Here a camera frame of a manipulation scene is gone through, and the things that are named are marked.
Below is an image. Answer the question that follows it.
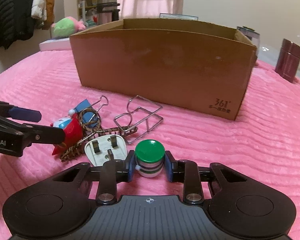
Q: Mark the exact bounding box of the blue binder clip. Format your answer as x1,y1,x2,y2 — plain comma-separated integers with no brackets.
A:
74,95,109,127

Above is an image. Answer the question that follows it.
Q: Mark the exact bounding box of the silver pink thermos flask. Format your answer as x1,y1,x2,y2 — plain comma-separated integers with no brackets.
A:
96,0,120,25

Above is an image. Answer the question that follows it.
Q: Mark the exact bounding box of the red blue cartoon figurine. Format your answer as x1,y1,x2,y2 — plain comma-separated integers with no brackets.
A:
50,109,83,155

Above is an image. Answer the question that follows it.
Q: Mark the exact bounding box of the braided brown cord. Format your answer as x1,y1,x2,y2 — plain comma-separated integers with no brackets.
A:
59,107,139,163

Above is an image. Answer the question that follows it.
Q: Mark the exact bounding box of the brown jacket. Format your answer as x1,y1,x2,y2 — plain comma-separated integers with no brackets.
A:
42,0,55,30

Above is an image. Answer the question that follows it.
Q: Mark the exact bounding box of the white blue book box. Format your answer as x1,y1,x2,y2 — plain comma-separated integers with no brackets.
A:
39,37,71,51

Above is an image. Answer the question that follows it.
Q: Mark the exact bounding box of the silver picture frame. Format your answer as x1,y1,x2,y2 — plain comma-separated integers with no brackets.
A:
159,13,198,21

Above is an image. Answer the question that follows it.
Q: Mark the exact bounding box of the black puffer jacket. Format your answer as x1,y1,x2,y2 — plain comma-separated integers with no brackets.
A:
0,0,35,49

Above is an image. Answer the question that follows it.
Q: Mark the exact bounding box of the cluttered shelf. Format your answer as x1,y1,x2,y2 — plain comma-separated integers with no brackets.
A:
77,0,97,28

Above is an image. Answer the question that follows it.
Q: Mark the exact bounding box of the maroon cylindrical container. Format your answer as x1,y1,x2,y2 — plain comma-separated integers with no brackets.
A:
275,38,300,83

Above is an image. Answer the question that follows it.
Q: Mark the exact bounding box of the green pink plush toy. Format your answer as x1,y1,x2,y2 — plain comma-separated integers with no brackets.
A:
51,16,86,38

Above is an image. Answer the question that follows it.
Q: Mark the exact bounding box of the white power plug adapter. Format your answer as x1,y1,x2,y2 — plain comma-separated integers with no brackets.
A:
84,134,127,166

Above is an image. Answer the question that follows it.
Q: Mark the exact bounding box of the silver wire rack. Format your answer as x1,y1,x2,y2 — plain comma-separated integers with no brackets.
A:
114,95,164,145

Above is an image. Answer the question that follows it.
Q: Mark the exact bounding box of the white puffer jacket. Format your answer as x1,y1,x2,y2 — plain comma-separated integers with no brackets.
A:
31,0,47,21

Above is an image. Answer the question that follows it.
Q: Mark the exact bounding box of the green white round bottle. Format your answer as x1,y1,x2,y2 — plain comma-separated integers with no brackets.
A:
134,139,165,178

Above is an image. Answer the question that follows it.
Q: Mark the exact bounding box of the brown cardboard box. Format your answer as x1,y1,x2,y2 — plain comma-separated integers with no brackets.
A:
70,18,257,120

